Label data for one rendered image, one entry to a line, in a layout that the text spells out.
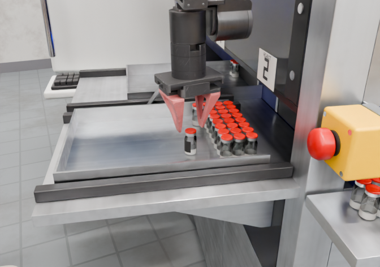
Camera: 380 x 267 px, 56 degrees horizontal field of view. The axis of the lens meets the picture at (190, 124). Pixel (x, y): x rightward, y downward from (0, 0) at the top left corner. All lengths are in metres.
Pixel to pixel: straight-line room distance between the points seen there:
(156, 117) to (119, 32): 0.70
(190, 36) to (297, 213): 0.33
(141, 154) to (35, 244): 1.30
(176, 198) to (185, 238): 1.24
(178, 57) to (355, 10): 0.25
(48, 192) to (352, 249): 0.42
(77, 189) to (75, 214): 0.04
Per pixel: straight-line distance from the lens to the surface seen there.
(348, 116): 0.47
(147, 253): 1.72
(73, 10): 1.45
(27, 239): 1.94
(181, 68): 0.57
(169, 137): 0.71
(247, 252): 0.92
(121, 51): 1.47
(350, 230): 0.53
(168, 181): 0.55
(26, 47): 4.71
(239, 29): 0.58
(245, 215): 0.70
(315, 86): 0.52
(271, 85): 0.66
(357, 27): 0.51
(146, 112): 0.80
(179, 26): 0.55
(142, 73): 1.12
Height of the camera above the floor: 1.20
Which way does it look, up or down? 25 degrees down
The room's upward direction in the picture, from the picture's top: straight up
